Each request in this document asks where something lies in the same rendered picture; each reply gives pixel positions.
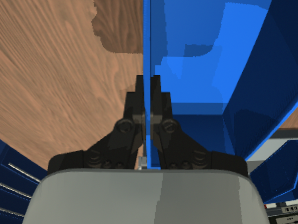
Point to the blue bin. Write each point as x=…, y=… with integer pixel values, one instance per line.
x=231, y=67
x=278, y=175

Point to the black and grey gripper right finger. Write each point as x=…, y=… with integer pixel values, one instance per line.
x=180, y=151

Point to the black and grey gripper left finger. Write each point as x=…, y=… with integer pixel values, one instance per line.
x=119, y=147

